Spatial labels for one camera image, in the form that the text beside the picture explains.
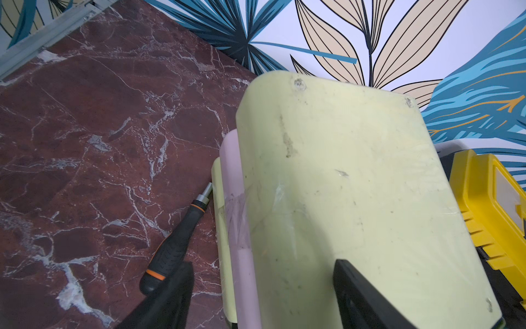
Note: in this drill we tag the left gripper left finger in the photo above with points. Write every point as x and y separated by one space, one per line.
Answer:
168 305

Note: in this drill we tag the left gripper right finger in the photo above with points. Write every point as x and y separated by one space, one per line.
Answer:
360 304

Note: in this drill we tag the pale green drawer cabinet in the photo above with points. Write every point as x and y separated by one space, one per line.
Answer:
318 170

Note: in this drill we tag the black orange screwdriver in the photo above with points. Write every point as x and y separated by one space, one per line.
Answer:
172 251

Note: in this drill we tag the yellow black toolbox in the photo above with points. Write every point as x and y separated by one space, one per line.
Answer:
489 187

